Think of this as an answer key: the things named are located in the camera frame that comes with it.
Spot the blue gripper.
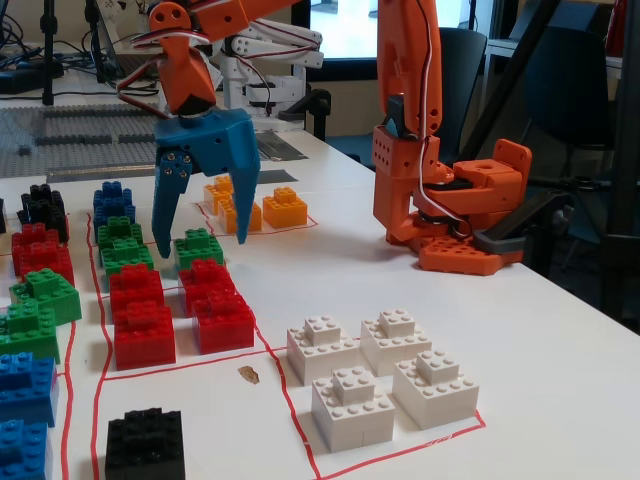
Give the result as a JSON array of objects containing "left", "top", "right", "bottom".
[{"left": 152, "top": 108, "right": 261, "bottom": 260}]

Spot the small green brick block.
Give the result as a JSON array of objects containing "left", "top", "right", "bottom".
[{"left": 173, "top": 228, "right": 225, "bottom": 274}]

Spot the red brick block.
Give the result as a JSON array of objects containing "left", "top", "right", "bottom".
[
  {"left": 112, "top": 299, "right": 177, "bottom": 372},
  {"left": 13, "top": 242, "right": 76, "bottom": 289},
  {"left": 177, "top": 258, "right": 237, "bottom": 317},
  {"left": 108, "top": 263, "right": 166, "bottom": 314},
  {"left": 10, "top": 223, "right": 61, "bottom": 261},
  {"left": 192, "top": 291, "right": 256, "bottom": 355}
]

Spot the blue brick block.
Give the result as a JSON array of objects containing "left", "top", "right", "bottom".
[
  {"left": 0, "top": 418, "right": 54, "bottom": 480},
  {"left": 93, "top": 180, "right": 137, "bottom": 229},
  {"left": 0, "top": 352, "right": 60, "bottom": 429}
]

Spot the black stepped brick block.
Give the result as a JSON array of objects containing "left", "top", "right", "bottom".
[{"left": 17, "top": 183, "right": 70, "bottom": 244}]

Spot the white brick block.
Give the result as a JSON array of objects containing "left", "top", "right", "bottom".
[
  {"left": 310, "top": 365, "right": 396, "bottom": 454},
  {"left": 286, "top": 314, "right": 361, "bottom": 387},
  {"left": 359, "top": 308, "right": 434, "bottom": 377},
  {"left": 392, "top": 349, "right": 481, "bottom": 431}
]

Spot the large black brick block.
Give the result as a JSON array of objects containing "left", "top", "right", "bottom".
[{"left": 104, "top": 408, "right": 186, "bottom": 480}]

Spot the wide grey tape patch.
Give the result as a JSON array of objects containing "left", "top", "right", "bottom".
[{"left": 254, "top": 130, "right": 309, "bottom": 162}]

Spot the grey studded baseplate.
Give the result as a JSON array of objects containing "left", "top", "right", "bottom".
[{"left": 0, "top": 103, "right": 161, "bottom": 180}]

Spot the long grey brick strip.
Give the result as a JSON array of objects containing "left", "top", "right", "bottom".
[{"left": 42, "top": 108, "right": 161, "bottom": 120}]

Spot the black table clamp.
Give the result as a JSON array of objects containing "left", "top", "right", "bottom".
[{"left": 277, "top": 88, "right": 332, "bottom": 144}]

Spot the grey laptop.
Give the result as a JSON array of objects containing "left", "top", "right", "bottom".
[{"left": 97, "top": 0, "right": 151, "bottom": 81}]

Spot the black thin stand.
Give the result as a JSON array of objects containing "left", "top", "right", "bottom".
[{"left": 82, "top": 0, "right": 109, "bottom": 84}]

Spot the black tripod stand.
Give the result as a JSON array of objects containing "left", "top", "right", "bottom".
[{"left": 42, "top": 0, "right": 56, "bottom": 106}]

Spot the black desk device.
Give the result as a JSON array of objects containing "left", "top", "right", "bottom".
[{"left": 0, "top": 59, "right": 66, "bottom": 96}]

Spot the dark blue chair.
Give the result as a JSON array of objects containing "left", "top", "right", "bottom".
[
  {"left": 519, "top": 24, "right": 621, "bottom": 151},
  {"left": 438, "top": 27, "right": 489, "bottom": 164}
]

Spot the grey black clamp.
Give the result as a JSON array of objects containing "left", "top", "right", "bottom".
[{"left": 472, "top": 188, "right": 576, "bottom": 264}]

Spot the black diagonal pole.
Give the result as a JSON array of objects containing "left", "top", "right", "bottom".
[{"left": 459, "top": 0, "right": 561, "bottom": 164}]

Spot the red cylinder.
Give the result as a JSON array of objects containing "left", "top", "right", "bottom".
[{"left": 604, "top": 0, "right": 626, "bottom": 54}]

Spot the silver duct tape strip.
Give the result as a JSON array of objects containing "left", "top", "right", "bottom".
[{"left": 46, "top": 162, "right": 159, "bottom": 185}]

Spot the white red servo cable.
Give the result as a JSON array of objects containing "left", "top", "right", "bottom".
[
  {"left": 117, "top": 29, "right": 216, "bottom": 121},
  {"left": 412, "top": 0, "right": 474, "bottom": 241}
]

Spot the black vertical stand frame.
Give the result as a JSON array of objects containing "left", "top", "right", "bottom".
[{"left": 599, "top": 0, "right": 640, "bottom": 326}]

